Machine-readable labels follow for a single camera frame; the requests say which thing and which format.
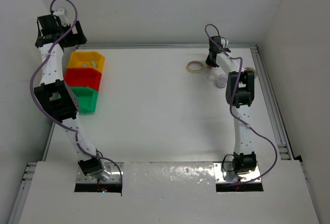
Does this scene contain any grey tape roll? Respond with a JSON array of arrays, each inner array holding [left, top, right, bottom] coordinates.
[[244, 67, 258, 78]]

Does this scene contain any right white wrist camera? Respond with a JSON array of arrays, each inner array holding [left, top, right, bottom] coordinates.
[[221, 37, 229, 48]]

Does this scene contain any green plastic bin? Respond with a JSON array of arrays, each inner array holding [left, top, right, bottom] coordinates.
[[71, 87, 98, 115]]

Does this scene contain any beige tape roll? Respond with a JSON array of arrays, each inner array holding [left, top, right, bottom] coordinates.
[[186, 60, 204, 73]]

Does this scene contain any yellow plastic bin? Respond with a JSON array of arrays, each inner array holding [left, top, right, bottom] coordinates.
[[67, 51, 105, 73]]

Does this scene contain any aluminium frame rail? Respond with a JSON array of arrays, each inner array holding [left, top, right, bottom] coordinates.
[[251, 46, 294, 161], [8, 163, 37, 224], [76, 43, 258, 50]]

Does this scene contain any right aluminium frame rail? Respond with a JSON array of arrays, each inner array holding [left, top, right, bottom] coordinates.
[[251, 46, 294, 161]]

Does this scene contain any back aluminium frame rail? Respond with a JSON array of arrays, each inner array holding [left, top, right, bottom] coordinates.
[[76, 43, 258, 50]]

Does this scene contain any red plastic bin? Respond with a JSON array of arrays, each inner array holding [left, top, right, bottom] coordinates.
[[64, 68, 102, 91]]

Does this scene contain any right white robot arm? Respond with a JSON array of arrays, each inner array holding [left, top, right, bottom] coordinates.
[[206, 36, 257, 174]]

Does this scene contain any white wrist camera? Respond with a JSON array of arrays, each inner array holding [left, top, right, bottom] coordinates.
[[221, 37, 229, 48], [53, 8, 68, 24]]

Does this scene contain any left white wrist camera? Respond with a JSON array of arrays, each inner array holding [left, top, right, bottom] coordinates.
[[53, 8, 68, 24]]

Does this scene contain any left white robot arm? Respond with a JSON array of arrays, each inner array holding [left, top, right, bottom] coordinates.
[[32, 12, 104, 178]]

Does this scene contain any left aluminium frame rail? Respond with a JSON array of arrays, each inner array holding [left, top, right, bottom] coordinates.
[[8, 163, 37, 224]]

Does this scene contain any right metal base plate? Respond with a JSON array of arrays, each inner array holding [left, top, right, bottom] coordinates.
[[213, 162, 262, 184]]

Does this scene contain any metal base plate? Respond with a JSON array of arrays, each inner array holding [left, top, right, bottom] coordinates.
[[213, 162, 262, 184], [76, 162, 122, 184]]

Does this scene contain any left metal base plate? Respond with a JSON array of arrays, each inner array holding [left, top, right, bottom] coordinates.
[[76, 162, 122, 184]]

